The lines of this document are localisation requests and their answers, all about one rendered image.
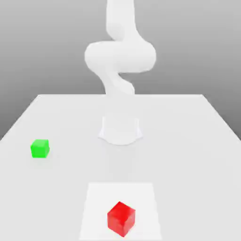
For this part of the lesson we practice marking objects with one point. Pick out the small red cube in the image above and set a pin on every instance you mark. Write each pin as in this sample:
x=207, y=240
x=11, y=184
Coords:
x=120, y=218

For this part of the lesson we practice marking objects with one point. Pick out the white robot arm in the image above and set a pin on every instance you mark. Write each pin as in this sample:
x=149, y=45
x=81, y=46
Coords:
x=120, y=56

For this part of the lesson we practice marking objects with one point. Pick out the small green cube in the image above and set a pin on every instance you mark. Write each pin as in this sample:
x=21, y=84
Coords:
x=40, y=148

